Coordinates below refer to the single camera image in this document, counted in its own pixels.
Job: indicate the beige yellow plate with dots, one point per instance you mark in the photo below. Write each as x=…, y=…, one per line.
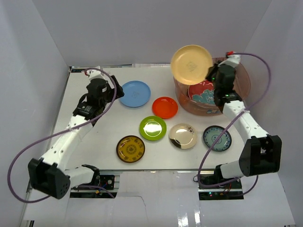
x=190, y=64

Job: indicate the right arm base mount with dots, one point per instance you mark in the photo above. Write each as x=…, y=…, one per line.
x=230, y=191

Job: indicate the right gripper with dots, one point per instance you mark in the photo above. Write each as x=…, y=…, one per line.
x=210, y=71

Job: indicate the lime green plate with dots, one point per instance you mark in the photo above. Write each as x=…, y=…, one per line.
x=152, y=128

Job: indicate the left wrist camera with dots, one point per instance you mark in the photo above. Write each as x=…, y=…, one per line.
x=94, y=73

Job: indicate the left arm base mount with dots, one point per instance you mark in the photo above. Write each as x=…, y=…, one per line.
x=103, y=187

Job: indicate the red teal floral plate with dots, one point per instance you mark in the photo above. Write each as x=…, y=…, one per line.
x=202, y=92

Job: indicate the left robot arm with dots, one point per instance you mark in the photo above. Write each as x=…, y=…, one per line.
x=47, y=173

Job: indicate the cream brown glossy plate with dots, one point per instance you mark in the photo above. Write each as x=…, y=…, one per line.
x=183, y=136

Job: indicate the translucent pink plastic bin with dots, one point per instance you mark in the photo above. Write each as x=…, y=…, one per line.
x=241, y=85

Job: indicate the light blue plate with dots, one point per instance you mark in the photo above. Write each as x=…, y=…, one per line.
x=136, y=94

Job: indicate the yellow brown patterned plate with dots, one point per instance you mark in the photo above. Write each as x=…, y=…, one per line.
x=130, y=149

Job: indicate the orange plate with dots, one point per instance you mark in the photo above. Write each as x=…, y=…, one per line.
x=165, y=107

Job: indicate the small black label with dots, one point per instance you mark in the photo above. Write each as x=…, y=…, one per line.
x=77, y=70

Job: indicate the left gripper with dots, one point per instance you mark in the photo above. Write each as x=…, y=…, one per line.
x=113, y=87

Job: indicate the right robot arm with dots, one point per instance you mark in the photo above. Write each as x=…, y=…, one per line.
x=262, y=152

